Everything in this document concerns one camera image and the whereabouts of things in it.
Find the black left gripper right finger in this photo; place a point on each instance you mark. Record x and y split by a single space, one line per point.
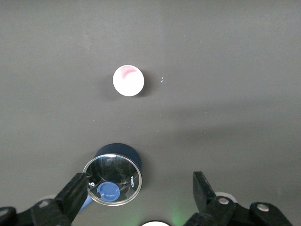
204 195

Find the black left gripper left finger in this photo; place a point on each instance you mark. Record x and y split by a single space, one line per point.
70 195

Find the pink plastic cup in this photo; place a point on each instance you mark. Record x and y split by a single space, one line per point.
128 82

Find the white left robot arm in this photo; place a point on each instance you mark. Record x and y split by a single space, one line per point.
155 223

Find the glass lid with blue knob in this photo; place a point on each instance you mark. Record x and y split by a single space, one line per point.
113 169

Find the dark blue saucepan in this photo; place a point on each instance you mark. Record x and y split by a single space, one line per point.
122 150

